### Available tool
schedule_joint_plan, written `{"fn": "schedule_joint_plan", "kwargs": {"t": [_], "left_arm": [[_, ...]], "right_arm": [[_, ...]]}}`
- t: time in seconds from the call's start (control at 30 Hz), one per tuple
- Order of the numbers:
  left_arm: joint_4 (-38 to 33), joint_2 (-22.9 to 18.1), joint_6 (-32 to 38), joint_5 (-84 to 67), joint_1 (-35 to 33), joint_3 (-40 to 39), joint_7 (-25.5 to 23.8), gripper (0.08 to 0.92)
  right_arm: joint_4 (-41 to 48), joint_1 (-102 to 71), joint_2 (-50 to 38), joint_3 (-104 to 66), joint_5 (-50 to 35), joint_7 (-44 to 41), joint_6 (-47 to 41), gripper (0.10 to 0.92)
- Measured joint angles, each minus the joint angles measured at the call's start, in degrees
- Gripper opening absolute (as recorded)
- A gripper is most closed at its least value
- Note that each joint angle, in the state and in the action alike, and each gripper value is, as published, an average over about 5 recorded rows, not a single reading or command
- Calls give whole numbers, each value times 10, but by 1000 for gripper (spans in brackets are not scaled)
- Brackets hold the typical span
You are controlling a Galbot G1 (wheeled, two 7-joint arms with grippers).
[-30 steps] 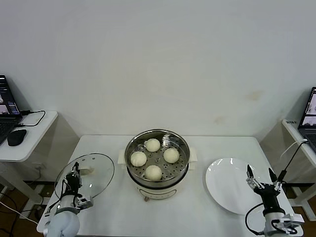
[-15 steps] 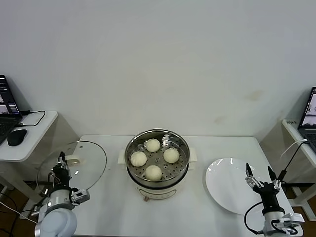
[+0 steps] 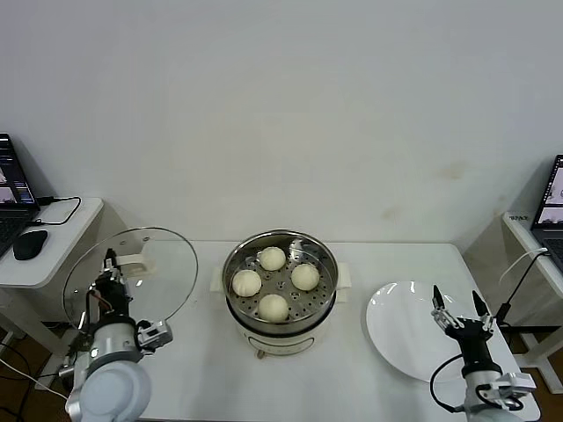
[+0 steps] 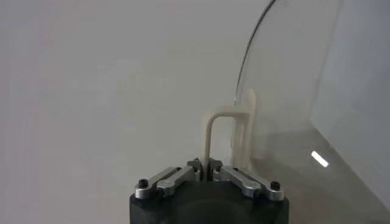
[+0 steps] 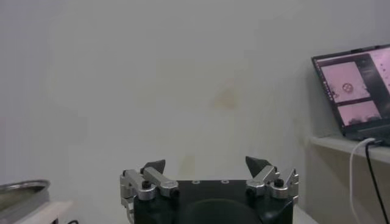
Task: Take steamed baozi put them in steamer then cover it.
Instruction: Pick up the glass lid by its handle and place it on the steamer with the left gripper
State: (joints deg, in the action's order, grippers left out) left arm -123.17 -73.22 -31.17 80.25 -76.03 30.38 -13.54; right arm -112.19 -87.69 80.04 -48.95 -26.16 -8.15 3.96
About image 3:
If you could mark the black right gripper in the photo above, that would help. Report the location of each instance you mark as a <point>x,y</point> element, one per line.
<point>473,340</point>

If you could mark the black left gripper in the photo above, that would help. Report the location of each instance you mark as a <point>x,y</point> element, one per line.
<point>110,294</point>

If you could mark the white steamed baozi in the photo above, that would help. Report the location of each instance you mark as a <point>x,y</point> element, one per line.
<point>246,282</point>
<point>272,258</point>
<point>272,307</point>
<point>304,277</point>

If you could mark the steel perforated steamer basket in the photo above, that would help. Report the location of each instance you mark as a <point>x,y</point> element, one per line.
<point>279,288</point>

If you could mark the white round plate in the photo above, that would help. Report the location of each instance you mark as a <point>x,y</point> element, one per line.
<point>404,334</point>

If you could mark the black computer mouse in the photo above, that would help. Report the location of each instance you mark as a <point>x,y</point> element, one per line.
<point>30,244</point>

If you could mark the open black laptop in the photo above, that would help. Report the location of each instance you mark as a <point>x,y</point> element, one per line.
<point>552,206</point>
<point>13,184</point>

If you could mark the cream electric cooker base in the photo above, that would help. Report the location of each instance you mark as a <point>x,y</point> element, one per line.
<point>286,340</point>

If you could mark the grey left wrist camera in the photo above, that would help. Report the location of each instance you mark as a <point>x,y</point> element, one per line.
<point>154,336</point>

